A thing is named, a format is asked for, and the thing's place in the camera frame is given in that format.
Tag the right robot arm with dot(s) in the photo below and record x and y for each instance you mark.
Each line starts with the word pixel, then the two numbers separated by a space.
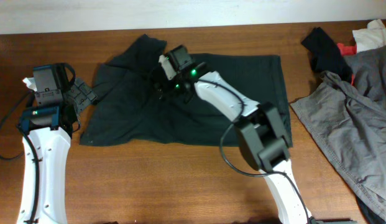
pixel 262 138

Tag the red garment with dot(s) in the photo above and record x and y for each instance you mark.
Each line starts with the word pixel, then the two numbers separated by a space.
pixel 347 50

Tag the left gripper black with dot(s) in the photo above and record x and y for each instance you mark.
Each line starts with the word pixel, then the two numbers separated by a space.
pixel 82 94

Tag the grey garment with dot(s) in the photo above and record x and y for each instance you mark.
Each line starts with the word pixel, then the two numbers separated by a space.
pixel 348 123

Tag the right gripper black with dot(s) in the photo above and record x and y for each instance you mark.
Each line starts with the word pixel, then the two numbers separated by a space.
pixel 160 89

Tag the black Nike t-shirt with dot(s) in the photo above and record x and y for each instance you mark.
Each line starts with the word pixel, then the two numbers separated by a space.
pixel 129 108

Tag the white garment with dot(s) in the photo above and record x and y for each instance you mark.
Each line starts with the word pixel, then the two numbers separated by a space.
pixel 372 37

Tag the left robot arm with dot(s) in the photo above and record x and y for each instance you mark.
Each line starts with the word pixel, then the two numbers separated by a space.
pixel 46 136

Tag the black garment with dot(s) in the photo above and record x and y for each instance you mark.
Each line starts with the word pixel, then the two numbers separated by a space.
pixel 325 55

